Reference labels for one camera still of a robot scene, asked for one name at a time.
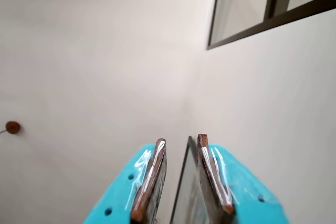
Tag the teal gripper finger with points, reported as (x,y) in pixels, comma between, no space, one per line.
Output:
(236,195)
(123,195)

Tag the dark framed glass panel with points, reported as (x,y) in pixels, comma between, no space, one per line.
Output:
(189,195)

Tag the dark framed window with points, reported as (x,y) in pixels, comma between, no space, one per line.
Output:
(236,3)

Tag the brown round wall knob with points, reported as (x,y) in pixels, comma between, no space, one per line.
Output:
(12,127)

